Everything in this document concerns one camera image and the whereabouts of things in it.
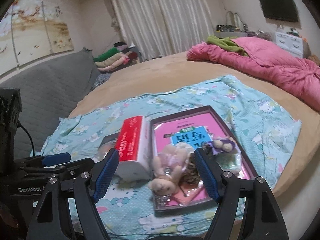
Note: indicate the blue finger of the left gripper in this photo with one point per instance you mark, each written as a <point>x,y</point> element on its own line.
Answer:
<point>75,168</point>
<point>56,159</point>

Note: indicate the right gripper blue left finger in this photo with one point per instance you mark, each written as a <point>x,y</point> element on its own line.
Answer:
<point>102,174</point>

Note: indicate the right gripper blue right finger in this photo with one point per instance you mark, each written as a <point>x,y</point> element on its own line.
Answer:
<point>210,173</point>

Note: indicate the leopard print cloth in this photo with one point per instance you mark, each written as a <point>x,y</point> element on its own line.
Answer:
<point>190,174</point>

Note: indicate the purple plush toy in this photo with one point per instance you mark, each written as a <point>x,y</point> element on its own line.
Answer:
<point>224,145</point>

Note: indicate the pink plush doll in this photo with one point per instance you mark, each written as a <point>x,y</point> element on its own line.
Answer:
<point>168,168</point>

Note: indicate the white floral cloth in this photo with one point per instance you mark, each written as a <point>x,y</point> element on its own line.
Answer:
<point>230,162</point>

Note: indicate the bagged beige plush toy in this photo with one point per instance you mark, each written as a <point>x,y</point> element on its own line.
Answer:
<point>103,150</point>

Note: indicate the orange pink packet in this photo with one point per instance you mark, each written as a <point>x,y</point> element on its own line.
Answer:
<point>189,193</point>

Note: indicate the red white tissue pack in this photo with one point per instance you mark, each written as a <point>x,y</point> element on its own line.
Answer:
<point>133,145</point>

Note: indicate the teal cartoon blanket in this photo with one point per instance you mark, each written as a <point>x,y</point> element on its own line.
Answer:
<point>265,130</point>

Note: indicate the dark shallow box tray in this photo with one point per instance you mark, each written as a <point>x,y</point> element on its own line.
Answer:
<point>230,134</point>

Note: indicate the pink blue book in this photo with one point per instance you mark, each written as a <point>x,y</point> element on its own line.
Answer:
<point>185,127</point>

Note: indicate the stack of folded blankets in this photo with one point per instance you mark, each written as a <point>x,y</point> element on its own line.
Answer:
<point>118,57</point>

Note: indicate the pink quilt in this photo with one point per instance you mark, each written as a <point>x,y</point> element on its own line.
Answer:
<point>266,61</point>

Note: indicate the green garment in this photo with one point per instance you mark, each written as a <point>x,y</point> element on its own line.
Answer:
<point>226,44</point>

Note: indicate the cluttered desk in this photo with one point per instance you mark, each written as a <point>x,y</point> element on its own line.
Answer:
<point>235,27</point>

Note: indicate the white drawer cabinet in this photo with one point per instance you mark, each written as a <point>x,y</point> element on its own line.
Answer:
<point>290,43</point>

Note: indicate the white curtain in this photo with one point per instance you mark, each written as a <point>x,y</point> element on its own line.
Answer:
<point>165,27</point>

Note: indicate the wall painting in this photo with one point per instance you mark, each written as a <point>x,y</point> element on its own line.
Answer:
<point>32,30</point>

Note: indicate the black wall television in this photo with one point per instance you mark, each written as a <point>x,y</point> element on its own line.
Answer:
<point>282,10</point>

